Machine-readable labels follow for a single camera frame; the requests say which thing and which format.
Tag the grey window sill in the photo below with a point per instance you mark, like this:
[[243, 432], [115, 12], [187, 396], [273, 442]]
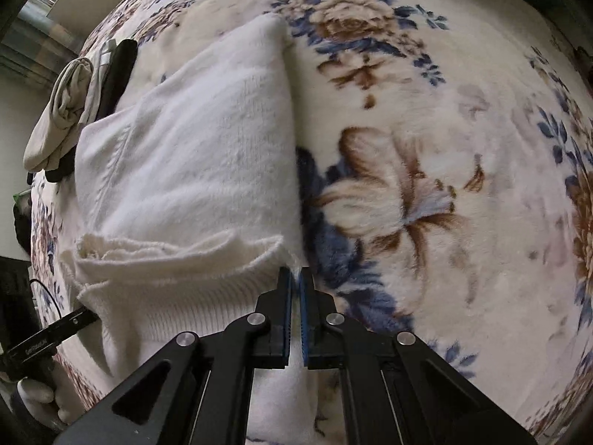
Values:
[[41, 32]]

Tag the person's left hand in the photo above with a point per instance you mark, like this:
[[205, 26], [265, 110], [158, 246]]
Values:
[[37, 396]]

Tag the white knit sweater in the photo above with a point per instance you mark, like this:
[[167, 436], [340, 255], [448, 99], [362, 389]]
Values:
[[194, 148]]

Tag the folded beige cloth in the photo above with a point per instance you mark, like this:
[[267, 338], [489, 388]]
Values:
[[65, 102]]

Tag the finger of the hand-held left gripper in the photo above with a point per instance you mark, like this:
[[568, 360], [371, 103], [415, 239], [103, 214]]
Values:
[[81, 320]]

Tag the folded black cloth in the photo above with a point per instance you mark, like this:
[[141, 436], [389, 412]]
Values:
[[121, 62]]

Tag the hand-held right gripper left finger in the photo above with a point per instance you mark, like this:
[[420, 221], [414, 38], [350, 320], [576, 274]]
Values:
[[288, 315]]

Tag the floral plush blanket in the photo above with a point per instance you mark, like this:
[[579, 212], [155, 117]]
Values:
[[463, 194]]

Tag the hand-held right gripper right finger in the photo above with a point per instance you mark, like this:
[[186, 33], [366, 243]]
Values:
[[304, 320]]

